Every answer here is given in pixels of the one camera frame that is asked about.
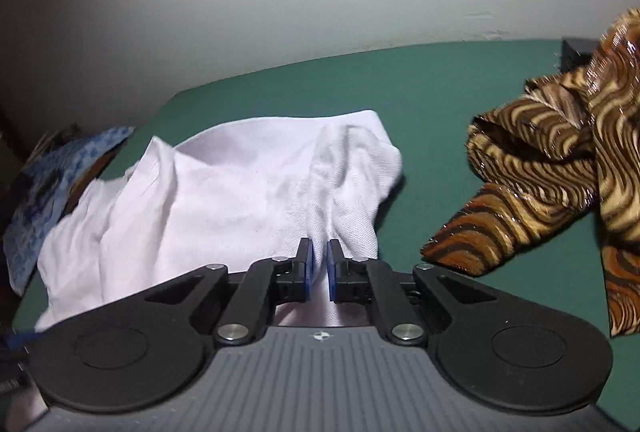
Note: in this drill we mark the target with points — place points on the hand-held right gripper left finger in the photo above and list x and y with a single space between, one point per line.
309 269

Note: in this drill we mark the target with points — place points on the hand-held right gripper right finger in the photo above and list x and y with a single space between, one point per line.
332 272

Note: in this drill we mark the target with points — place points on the white shirt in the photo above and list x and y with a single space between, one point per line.
225 187

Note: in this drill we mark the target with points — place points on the gold tiger-striped cloth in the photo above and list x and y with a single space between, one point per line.
540 152

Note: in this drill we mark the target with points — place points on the blue patterned cloth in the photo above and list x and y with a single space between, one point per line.
45 212

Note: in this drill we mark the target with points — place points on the green table cover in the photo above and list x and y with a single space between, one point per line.
425 87

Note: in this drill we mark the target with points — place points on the dark wooden shelf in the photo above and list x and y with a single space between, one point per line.
95 167

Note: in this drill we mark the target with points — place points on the small black box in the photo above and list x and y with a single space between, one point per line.
575 52

